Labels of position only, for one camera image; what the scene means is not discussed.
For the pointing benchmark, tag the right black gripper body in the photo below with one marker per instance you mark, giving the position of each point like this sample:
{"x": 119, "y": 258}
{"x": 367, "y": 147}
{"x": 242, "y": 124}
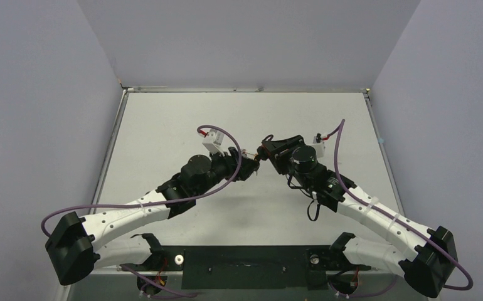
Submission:
{"x": 283, "y": 152}

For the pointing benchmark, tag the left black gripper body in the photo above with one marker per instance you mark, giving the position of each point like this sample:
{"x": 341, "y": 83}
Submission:
{"x": 228, "y": 170}

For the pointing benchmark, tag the brass padlock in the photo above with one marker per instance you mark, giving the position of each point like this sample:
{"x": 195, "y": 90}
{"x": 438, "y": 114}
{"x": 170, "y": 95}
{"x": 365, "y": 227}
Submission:
{"x": 253, "y": 156}

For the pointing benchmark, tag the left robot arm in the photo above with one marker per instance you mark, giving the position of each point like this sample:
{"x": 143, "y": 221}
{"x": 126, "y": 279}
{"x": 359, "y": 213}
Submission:
{"x": 80, "y": 244}

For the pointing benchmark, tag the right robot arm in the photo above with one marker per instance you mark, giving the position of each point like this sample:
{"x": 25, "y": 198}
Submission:
{"x": 425, "y": 258}

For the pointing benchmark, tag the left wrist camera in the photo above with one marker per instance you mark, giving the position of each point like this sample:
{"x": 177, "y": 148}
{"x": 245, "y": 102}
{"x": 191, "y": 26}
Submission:
{"x": 212, "y": 142}

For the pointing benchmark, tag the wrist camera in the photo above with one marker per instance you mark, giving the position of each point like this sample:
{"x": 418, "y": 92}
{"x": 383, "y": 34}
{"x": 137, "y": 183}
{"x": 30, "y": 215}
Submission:
{"x": 319, "y": 145}
{"x": 212, "y": 142}

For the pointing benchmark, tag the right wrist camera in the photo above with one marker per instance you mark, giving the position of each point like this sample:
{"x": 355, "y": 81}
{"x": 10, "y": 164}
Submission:
{"x": 319, "y": 145}

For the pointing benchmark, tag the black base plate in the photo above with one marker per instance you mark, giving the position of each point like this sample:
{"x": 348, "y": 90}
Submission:
{"x": 248, "y": 267}

